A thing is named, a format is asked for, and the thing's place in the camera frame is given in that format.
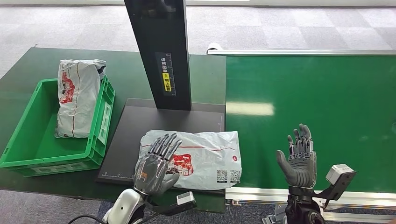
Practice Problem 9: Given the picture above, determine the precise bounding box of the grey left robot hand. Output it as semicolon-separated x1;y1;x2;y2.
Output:
134;133;183;197

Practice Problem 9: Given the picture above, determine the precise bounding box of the green plastic crate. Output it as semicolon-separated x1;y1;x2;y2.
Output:
0;75;116;177

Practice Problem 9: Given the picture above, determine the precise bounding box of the green conveyor belt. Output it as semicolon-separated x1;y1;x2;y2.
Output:
225;55;396;194

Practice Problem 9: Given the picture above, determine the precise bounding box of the yellow and white column label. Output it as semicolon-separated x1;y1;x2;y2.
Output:
156;52;177;97

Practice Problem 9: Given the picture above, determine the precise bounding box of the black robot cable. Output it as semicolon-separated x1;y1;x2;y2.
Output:
67;214;106;224

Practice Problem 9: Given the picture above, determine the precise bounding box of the white plastic courier package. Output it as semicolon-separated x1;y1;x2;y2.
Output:
55;59;107;139
136;130;242;191

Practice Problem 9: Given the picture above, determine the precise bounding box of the black inbound scanner machine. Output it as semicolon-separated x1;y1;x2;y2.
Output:
96;0;226;196

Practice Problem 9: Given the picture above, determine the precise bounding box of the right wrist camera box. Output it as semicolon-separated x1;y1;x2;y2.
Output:
325;164;357;200

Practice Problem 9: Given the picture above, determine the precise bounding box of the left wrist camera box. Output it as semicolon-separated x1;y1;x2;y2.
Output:
176;191;198;211

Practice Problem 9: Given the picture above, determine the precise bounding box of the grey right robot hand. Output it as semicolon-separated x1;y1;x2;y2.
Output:
276;124;318;188

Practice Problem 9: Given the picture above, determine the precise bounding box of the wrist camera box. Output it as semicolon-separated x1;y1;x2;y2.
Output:
176;191;198;211
325;164;357;200

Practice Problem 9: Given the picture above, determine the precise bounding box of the grey metal bracket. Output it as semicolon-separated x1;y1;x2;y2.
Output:
262;205;288;224

